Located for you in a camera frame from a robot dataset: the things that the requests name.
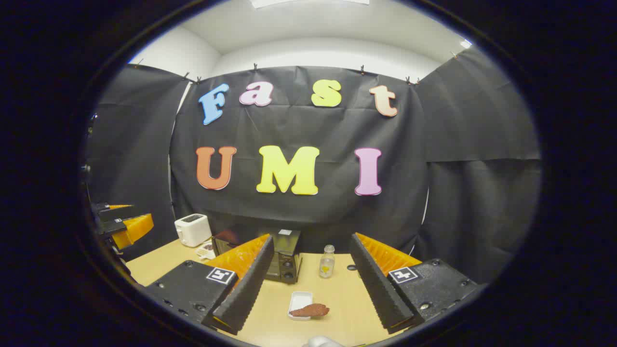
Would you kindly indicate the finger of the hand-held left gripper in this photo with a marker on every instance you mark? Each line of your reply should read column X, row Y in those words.
column 137, row 229
column 115, row 213

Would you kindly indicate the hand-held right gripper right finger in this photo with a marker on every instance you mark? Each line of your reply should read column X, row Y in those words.
column 373, row 284

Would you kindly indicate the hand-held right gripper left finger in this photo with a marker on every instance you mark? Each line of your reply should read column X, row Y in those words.
column 250, row 284

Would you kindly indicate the black electric oven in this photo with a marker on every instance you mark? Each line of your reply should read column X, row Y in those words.
column 287, row 243

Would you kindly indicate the red meat slice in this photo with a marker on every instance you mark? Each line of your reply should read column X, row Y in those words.
column 311, row 310

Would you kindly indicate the clear drink bottle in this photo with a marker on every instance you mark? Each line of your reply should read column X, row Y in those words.
column 327, row 265

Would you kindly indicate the white rectangular dish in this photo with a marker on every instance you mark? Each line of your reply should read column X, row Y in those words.
column 300, row 299

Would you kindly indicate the white toaster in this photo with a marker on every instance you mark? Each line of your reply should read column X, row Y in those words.
column 193, row 231

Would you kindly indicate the ceiling light panel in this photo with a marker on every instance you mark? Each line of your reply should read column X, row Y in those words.
column 308, row 2

